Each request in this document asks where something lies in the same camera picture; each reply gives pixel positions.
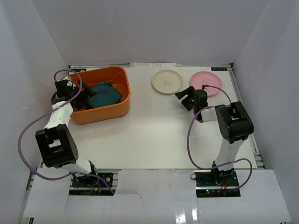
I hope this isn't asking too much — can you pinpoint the orange plastic bin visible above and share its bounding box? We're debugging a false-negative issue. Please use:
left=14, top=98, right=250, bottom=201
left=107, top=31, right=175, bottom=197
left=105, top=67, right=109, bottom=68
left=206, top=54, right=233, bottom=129
left=70, top=66, right=131, bottom=125

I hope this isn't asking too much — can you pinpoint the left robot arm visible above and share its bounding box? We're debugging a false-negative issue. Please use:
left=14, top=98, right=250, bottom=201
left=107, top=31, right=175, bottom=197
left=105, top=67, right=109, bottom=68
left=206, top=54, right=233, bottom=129
left=36, top=77, right=99, bottom=187

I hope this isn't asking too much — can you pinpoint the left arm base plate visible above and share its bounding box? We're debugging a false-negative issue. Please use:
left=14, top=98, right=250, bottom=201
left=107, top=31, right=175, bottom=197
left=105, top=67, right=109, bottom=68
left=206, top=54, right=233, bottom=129
left=69, top=172, right=116, bottom=196

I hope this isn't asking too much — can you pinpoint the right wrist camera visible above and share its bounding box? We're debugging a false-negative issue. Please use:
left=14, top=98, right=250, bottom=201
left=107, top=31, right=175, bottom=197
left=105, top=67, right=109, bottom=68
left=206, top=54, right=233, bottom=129
left=202, top=85, right=210, bottom=96

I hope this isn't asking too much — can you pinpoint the cream round plate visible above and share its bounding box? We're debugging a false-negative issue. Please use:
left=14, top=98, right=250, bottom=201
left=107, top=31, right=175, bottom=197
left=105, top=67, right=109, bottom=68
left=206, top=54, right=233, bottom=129
left=152, top=70, right=183, bottom=95

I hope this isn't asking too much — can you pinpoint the dark teal plate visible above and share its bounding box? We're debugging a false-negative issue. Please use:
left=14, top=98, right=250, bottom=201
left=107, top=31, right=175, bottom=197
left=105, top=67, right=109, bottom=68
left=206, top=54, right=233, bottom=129
left=87, top=82, right=121, bottom=108

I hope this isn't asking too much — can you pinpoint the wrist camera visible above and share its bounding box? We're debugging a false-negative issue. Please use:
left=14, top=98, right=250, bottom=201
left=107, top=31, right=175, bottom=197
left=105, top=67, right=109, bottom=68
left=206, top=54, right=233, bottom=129
left=202, top=85, right=210, bottom=96
left=62, top=76, right=73, bottom=86

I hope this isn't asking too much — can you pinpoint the pink round plate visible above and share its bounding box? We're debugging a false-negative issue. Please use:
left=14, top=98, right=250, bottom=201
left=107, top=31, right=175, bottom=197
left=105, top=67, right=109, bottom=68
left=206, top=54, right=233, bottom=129
left=190, top=71, right=222, bottom=96

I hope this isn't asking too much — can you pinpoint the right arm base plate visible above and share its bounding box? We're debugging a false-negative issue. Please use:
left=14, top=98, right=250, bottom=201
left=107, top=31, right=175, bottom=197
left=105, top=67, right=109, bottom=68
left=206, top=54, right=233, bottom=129
left=190, top=170, right=241, bottom=198

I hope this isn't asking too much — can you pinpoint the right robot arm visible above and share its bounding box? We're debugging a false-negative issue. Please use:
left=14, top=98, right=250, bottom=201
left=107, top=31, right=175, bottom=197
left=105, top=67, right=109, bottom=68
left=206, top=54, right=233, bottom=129
left=175, top=84, right=254, bottom=189

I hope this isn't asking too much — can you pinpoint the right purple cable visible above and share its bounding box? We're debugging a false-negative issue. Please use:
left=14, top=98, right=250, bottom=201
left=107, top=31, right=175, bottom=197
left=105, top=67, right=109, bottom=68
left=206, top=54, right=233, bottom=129
left=188, top=85, right=253, bottom=192

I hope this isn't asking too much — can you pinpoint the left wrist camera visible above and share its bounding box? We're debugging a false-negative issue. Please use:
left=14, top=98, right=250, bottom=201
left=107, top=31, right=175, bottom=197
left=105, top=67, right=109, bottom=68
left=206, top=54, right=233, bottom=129
left=62, top=76, right=73, bottom=86

